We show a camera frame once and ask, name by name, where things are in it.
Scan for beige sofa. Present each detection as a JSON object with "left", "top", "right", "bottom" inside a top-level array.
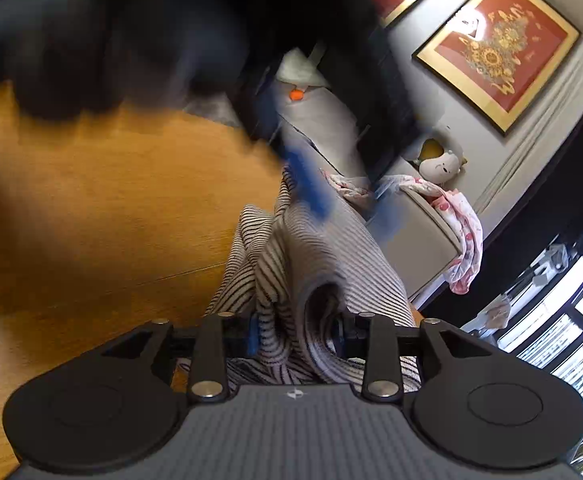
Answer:
[{"left": 270, "top": 52, "right": 465, "bottom": 306}]

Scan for striped knit sweater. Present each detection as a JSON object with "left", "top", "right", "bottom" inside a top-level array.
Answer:
[{"left": 207, "top": 171, "right": 415, "bottom": 388}]

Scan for small red framed picture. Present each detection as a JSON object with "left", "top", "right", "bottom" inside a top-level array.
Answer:
[{"left": 412, "top": 0, "right": 580, "bottom": 136}]

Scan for grey bear plush toy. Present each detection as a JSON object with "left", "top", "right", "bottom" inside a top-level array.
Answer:
[{"left": 414, "top": 138, "right": 467, "bottom": 184}]

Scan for white duck plush toy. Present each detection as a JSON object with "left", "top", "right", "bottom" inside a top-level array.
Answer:
[{"left": 276, "top": 46, "right": 329, "bottom": 102}]

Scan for pink floral blanket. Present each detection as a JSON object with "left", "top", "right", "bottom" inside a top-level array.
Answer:
[{"left": 325, "top": 174, "right": 483, "bottom": 298}]

